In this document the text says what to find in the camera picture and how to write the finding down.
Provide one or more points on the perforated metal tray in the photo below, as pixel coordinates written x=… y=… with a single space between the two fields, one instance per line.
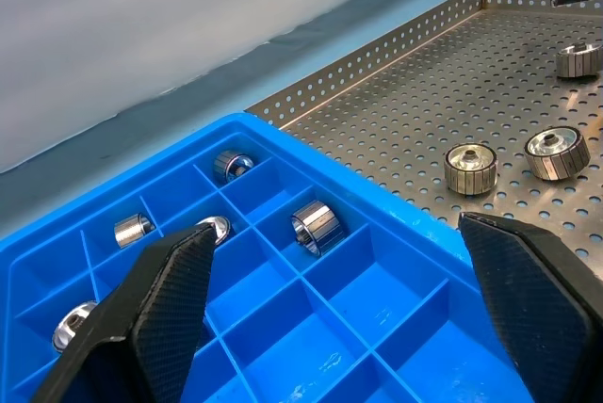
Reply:
x=400 y=106

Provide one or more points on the blue compartment tray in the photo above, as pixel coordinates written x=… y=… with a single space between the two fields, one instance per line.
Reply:
x=358 y=309

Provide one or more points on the blue plastic table cover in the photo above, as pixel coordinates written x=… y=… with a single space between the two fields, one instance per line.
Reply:
x=188 y=111

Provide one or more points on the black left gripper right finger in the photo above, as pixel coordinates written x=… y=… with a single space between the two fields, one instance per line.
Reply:
x=542 y=309

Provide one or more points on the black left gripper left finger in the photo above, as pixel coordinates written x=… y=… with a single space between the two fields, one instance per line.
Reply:
x=155 y=309

